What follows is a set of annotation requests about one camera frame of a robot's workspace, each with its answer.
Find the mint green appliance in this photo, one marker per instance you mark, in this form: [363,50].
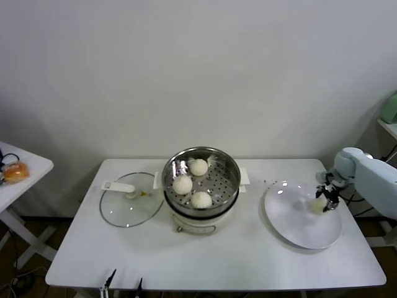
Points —
[389,107]

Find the white steamed baozi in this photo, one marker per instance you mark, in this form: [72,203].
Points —
[198,167]
[182,185]
[201,199]
[319,205]

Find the white shelf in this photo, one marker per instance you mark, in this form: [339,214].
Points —
[387,125]

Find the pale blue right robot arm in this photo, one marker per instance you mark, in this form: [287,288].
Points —
[372,180]

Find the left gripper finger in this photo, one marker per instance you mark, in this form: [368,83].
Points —
[110,279]
[140,287]

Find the stainless steel steamer basket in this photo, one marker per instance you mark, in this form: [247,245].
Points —
[223,174]

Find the white side table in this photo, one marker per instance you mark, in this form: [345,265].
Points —
[34,161]

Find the orange bun in plastic bag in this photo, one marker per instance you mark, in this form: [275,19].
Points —
[15,172]

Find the white round plate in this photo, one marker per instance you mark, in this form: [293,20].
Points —
[297,223]

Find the white electric cooker pot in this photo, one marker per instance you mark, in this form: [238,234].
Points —
[192,226]

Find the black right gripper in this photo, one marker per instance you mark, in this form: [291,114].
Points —
[332,190]

